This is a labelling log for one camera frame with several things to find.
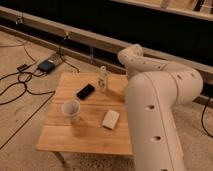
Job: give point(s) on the small black plug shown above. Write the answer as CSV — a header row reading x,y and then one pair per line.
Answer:
x,y
22,67

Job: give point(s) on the black smartphone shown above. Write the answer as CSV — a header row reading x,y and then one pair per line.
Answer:
x,y
85,92

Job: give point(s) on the black power adapter box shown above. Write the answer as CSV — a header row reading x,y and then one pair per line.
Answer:
x,y
46,66

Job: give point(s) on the wooden table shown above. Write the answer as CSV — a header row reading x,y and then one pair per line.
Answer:
x,y
87,135

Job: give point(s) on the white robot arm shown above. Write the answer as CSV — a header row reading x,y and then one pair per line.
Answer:
x,y
154,87

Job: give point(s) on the beige rectangular block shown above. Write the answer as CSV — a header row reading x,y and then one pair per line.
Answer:
x,y
110,119

